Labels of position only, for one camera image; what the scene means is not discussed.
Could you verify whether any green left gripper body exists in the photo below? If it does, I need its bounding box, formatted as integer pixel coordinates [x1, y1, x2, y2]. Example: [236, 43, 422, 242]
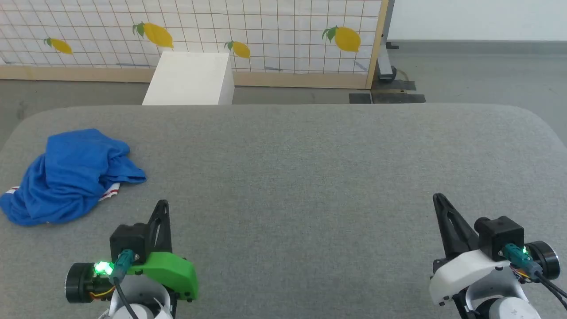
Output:
[128, 252, 199, 303]

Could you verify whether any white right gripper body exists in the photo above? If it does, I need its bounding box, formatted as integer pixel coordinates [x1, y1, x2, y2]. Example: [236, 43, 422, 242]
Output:
[428, 249, 515, 307]

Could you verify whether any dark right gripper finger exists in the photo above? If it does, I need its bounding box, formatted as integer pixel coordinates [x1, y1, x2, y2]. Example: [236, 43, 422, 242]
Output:
[436, 193, 479, 254]
[433, 194, 459, 259]

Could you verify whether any large black floor mat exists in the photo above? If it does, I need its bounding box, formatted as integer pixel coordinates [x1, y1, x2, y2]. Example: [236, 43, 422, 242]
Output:
[371, 79, 427, 105]

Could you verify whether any lemon-print grid panel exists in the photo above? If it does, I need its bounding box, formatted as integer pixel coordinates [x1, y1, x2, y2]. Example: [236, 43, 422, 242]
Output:
[0, 0, 390, 89]

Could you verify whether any blue basketball jersey number 23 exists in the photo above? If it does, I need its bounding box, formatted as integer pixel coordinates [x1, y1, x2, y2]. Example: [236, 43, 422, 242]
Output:
[0, 128, 147, 226]

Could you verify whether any white box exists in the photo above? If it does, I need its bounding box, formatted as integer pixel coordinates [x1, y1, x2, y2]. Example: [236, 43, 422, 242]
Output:
[141, 51, 235, 106]

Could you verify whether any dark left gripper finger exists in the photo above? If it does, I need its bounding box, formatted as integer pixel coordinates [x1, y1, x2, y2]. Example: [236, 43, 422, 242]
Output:
[159, 200, 173, 254]
[148, 200, 166, 254]

